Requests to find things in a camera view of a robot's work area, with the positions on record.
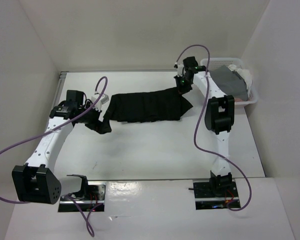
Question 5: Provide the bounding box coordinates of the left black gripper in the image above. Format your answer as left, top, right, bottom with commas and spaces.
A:
77, 101, 112, 134

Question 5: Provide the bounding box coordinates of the pink cloth in basket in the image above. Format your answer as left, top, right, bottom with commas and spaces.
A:
234, 97, 243, 103

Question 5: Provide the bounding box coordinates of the grey skirt in basket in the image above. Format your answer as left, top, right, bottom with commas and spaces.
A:
210, 65, 248, 102

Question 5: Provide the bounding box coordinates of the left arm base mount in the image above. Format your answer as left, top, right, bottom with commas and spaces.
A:
58, 183, 106, 213

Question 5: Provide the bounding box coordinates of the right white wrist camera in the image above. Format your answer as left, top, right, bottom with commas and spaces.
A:
173, 62, 184, 77

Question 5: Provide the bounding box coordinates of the white cloth in basket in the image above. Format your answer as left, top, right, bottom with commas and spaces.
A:
227, 64, 253, 92

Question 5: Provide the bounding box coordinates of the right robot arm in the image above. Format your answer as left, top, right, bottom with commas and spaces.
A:
174, 56, 235, 197

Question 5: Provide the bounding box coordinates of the black pleated skirt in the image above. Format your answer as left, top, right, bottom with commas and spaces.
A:
103, 87, 193, 123

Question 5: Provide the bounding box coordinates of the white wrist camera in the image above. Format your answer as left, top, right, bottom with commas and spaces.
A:
90, 93, 109, 112
173, 62, 184, 77

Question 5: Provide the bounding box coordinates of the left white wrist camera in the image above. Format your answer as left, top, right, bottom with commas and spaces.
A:
90, 93, 109, 112

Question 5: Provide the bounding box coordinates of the white plastic basket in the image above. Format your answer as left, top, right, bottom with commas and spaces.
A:
194, 57, 258, 107

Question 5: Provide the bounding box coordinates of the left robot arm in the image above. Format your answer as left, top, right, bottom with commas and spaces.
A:
12, 90, 111, 204

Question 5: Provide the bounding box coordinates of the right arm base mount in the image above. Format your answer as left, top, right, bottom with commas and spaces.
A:
188, 180, 241, 210

